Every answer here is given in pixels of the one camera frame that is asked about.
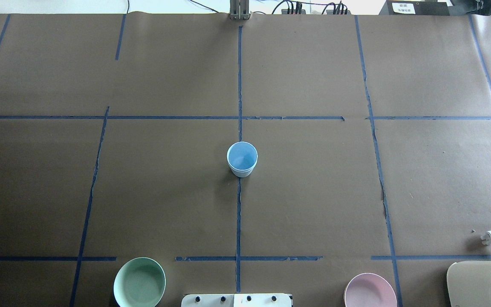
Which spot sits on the light blue cup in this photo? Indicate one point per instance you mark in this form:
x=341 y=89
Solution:
x=242 y=158

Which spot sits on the green bowl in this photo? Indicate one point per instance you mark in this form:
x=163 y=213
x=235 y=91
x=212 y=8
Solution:
x=141 y=282

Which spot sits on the pink bowl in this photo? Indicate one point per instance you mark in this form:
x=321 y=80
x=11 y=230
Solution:
x=369 y=290

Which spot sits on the black box with label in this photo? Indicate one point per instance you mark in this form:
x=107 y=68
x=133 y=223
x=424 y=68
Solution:
x=414 y=7

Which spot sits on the cream toaster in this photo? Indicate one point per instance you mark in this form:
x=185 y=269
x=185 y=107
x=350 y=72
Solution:
x=469 y=284

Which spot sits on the aluminium frame post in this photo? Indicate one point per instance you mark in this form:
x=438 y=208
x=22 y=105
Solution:
x=239 y=10

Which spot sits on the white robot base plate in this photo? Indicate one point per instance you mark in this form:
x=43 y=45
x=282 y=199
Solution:
x=238 y=300

